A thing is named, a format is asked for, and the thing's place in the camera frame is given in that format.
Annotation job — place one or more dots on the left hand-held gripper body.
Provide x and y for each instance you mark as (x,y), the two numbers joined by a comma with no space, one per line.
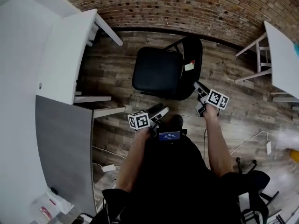
(139,120)

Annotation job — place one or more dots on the large white table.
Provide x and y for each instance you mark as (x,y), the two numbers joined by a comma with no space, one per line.
(282,62)

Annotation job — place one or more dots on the pale sticker with red tab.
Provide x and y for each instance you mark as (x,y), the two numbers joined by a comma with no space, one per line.
(189,66)

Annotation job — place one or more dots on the black office chair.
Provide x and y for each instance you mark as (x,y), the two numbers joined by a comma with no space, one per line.
(257,183)

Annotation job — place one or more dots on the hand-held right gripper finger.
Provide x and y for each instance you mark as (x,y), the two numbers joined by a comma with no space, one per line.
(202,90)

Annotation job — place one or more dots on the yellow cup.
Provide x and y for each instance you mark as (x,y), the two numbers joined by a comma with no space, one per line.
(294,155)

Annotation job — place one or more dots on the person's right forearm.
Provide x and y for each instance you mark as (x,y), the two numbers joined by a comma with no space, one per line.
(218,146)

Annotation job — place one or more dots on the white power adapter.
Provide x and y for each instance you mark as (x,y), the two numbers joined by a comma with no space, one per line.
(111,168)
(269,148)

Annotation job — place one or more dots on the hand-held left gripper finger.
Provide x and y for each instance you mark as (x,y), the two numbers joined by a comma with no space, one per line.
(156,108)
(161,113)

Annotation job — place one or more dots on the white desk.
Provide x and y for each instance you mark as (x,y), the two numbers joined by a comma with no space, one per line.
(60,59)

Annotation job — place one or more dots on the grey desk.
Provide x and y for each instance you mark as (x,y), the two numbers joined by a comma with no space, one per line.
(63,148)

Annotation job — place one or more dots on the clear packet with red label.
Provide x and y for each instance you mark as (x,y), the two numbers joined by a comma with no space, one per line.
(46,209)

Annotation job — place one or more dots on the person's left forearm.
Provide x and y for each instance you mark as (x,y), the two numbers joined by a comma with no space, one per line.
(133,162)

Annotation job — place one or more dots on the black folding chair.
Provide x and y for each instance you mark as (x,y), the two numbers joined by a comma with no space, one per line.
(156,69)

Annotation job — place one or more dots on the black chest display device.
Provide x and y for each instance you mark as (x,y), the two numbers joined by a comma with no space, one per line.
(169,136)

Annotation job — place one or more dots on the person's black clothing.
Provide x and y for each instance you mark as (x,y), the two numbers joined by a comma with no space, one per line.
(172,178)

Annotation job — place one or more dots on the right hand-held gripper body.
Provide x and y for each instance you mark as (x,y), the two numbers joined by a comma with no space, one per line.
(217,99)

